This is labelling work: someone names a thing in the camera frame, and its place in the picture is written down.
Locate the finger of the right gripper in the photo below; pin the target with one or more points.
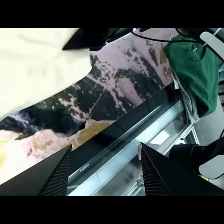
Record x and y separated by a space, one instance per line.
88 40

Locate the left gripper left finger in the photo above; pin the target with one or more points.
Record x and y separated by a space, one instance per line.
43 180

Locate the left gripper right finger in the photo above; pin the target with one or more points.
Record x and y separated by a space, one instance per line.
166 176

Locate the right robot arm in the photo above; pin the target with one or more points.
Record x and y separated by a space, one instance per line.
213 43

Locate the white garment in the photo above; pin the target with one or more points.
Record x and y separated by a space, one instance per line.
36 66

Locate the grey garment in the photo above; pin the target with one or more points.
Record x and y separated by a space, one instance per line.
190 100

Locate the green T-shirt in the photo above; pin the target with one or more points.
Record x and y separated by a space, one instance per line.
196 73

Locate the silver frame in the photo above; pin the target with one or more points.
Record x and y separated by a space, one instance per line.
116 166

